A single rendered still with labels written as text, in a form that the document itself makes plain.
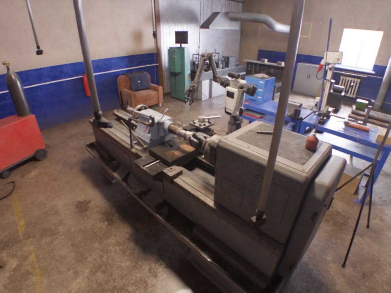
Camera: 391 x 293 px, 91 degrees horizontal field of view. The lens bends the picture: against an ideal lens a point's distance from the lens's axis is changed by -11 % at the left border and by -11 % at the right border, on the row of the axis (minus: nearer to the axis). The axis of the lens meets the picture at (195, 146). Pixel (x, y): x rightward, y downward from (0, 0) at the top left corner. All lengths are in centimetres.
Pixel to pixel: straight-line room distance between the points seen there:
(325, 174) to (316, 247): 149
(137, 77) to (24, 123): 294
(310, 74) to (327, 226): 608
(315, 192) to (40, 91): 538
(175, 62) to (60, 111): 313
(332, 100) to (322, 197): 583
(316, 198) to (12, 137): 401
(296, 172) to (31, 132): 395
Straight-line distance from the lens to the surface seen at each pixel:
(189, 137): 176
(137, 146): 230
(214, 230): 174
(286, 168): 112
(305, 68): 822
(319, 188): 117
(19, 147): 423
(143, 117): 223
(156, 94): 589
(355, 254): 279
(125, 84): 595
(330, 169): 130
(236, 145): 124
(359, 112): 441
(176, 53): 610
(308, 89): 826
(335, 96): 685
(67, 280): 243
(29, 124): 423
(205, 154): 158
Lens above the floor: 192
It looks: 29 degrees down
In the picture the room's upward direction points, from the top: straight up
